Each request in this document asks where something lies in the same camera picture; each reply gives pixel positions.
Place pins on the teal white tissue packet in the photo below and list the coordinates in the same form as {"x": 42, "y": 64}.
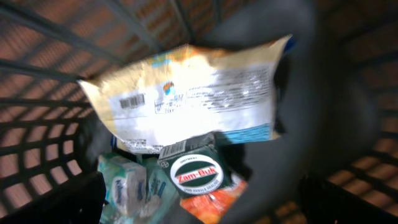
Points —
{"x": 161, "y": 194}

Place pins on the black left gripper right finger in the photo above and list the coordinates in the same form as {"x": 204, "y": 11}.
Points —
{"x": 325, "y": 203}

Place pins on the green Zam-Buk ointment box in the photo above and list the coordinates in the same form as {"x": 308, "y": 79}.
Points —
{"x": 194, "y": 166}

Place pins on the grey plastic mesh basket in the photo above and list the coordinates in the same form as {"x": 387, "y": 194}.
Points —
{"x": 338, "y": 86}

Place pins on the cream snack bag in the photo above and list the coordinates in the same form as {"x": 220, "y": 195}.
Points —
{"x": 187, "y": 92}

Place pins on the orange snack packet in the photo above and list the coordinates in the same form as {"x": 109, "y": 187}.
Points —
{"x": 211, "y": 207}

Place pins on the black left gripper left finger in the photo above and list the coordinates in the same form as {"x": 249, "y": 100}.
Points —
{"x": 80, "y": 201}

